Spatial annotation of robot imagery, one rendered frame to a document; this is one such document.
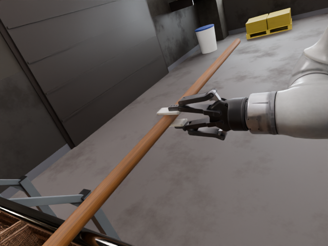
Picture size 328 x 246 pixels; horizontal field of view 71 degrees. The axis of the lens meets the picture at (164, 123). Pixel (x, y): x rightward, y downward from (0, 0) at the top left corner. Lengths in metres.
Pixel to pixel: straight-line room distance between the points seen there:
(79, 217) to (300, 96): 0.44
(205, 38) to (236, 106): 5.99
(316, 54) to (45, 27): 3.58
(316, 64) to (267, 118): 0.17
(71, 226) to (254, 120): 0.38
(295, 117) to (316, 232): 1.38
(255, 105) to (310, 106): 0.09
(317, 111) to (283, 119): 0.06
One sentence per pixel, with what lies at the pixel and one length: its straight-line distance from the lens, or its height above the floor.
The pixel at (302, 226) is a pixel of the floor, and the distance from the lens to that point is 1.83.
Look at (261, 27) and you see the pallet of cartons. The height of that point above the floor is 0.21.
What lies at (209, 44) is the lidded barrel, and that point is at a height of 0.21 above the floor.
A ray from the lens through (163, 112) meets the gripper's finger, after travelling 0.62.
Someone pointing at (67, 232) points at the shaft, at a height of 1.21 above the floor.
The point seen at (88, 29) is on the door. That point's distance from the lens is 4.29.
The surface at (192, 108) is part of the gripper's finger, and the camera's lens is 0.57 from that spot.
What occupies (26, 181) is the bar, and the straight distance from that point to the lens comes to 1.35.
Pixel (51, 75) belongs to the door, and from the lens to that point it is 3.74.
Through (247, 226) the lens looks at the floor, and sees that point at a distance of 1.82.
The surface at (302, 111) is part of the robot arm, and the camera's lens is 0.48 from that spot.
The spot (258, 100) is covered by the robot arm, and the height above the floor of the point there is 1.24.
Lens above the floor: 1.46
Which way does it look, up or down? 26 degrees down
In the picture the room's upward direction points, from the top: 20 degrees counter-clockwise
